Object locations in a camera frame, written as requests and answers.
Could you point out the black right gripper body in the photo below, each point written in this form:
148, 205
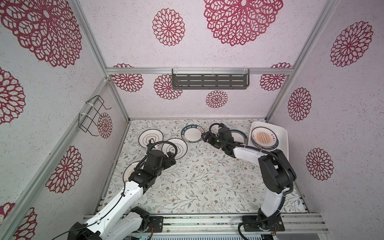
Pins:
212, 137

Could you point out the dark metal wall shelf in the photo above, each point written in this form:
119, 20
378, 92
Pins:
181, 81

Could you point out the white plastic bin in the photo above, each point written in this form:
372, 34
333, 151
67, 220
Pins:
280, 132

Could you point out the small green Hao Shi plate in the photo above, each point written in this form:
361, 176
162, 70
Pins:
192, 133

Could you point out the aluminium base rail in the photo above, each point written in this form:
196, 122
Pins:
227, 224

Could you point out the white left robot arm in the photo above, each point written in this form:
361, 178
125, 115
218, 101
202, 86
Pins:
108, 224

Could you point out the white plate flower emblem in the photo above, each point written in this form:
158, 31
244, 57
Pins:
181, 147

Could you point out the green red ring plate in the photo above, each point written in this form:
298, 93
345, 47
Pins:
239, 136

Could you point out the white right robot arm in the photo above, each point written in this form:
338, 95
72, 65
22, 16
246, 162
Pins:
277, 172

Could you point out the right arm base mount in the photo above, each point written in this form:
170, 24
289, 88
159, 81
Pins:
274, 224

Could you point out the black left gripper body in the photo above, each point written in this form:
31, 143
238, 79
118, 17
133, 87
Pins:
165, 164

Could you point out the white plate thin green rim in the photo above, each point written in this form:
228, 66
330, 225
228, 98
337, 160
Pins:
149, 137

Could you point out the black wire wall rack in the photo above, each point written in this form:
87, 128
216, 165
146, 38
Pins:
97, 121

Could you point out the orange sunburst plate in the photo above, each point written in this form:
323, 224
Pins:
129, 170
262, 130

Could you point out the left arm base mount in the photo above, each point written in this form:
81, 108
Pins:
150, 223

